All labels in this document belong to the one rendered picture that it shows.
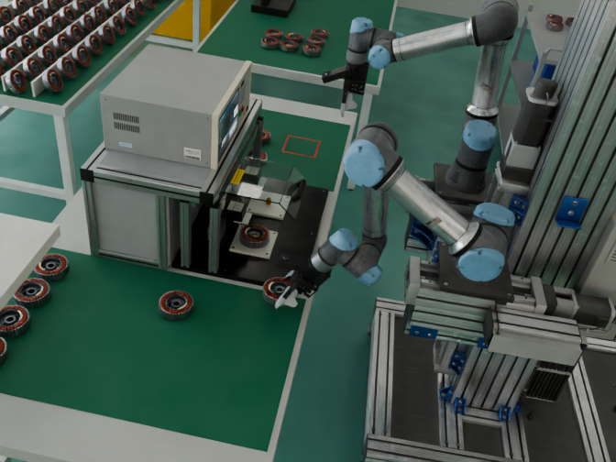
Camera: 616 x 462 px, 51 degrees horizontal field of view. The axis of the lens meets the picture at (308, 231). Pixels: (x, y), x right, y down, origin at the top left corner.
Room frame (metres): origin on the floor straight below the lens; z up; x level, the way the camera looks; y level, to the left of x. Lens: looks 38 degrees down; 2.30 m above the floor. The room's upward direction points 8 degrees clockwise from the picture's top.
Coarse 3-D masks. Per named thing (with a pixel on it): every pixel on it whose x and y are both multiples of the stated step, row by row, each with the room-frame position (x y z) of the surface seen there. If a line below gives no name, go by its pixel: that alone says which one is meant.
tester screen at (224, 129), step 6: (234, 102) 1.97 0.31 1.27; (228, 108) 1.90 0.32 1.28; (234, 108) 1.97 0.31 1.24; (228, 114) 1.90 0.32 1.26; (222, 120) 1.82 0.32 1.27; (228, 120) 1.90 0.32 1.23; (222, 126) 1.82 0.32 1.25; (228, 126) 1.91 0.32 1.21; (222, 132) 1.83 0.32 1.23; (228, 132) 1.91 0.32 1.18; (234, 132) 1.99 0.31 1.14; (222, 138) 1.83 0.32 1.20; (228, 138) 1.91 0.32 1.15
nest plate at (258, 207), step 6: (252, 204) 2.06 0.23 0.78; (258, 204) 2.07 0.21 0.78; (264, 204) 2.07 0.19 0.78; (270, 204) 2.08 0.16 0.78; (276, 204) 2.08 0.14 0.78; (252, 210) 2.02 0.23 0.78; (258, 210) 2.03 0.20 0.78; (264, 210) 2.03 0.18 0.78; (270, 210) 2.04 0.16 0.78; (276, 210) 2.05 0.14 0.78; (282, 210) 2.05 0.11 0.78; (270, 216) 2.01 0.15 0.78; (276, 216) 2.00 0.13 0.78; (282, 216) 2.01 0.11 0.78
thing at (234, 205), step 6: (228, 204) 1.85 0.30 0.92; (234, 204) 1.86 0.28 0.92; (240, 204) 1.86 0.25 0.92; (246, 204) 1.87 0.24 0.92; (204, 210) 1.83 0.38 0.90; (228, 210) 1.82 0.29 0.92; (234, 210) 1.82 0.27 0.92; (240, 210) 1.83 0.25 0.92; (246, 210) 1.87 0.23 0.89; (222, 216) 1.82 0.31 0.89; (228, 216) 1.82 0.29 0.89; (234, 216) 1.82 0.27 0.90; (240, 216) 1.81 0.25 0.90; (246, 216) 1.85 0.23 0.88; (240, 222) 1.82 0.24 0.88; (246, 222) 1.82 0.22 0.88
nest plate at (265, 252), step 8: (272, 232) 1.90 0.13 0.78; (272, 240) 1.85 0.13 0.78; (232, 248) 1.77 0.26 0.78; (240, 248) 1.78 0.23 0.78; (248, 248) 1.79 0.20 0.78; (256, 248) 1.79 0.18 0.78; (264, 248) 1.80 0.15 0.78; (272, 248) 1.82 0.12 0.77; (256, 256) 1.77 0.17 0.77; (264, 256) 1.76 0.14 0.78
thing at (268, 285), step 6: (270, 282) 1.57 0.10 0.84; (276, 282) 1.58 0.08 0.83; (282, 282) 1.58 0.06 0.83; (288, 282) 1.58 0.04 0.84; (264, 288) 1.54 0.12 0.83; (270, 288) 1.56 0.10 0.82; (276, 288) 1.56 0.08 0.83; (282, 288) 1.56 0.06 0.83; (264, 294) 1.52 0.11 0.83; (270, 294) 1.51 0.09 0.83; (276, 294) 1.52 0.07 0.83; (270, 300) 1.50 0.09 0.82; (276, 300) 1.50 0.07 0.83
